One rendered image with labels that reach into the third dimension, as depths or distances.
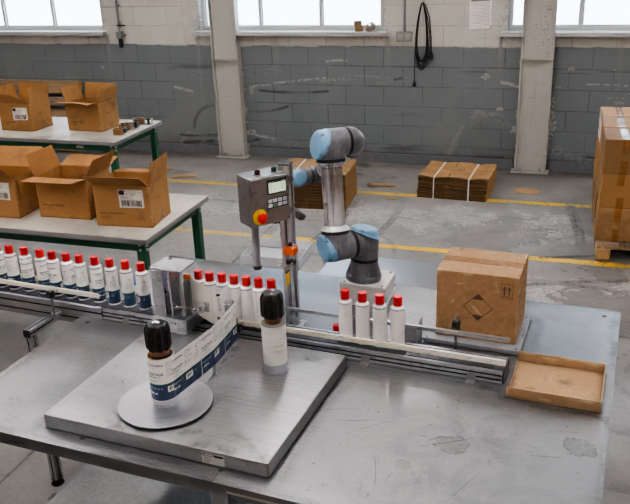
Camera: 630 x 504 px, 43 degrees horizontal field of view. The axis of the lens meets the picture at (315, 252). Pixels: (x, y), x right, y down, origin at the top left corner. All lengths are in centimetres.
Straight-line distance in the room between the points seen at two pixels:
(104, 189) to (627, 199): 357
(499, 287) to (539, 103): 528
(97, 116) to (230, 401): 470
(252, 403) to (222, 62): 653
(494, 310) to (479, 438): 61
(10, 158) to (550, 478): 389
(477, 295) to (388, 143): 560
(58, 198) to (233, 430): 268
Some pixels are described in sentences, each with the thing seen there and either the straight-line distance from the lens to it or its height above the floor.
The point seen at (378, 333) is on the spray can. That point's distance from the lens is 291.
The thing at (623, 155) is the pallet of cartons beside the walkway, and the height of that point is 78.
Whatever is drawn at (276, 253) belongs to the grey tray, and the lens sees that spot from 363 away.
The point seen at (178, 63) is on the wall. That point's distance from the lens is 915.
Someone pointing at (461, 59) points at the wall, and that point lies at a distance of 819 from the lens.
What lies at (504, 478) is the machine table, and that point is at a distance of 243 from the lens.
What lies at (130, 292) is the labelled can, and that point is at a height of 95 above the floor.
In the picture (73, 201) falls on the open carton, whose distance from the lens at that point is 487.
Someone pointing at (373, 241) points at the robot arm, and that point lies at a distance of 331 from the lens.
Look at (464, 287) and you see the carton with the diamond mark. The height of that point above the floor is 106.
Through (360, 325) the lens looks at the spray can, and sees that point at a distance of 292.
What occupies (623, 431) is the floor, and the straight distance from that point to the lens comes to 424.
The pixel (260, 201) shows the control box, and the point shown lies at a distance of 294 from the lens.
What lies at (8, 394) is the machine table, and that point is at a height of 83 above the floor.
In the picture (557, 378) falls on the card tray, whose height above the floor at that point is 83.
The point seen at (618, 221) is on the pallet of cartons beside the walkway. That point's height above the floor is 30.
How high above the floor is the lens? 229
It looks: 22 degrees down
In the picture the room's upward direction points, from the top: 2 degrees counter-clockwise
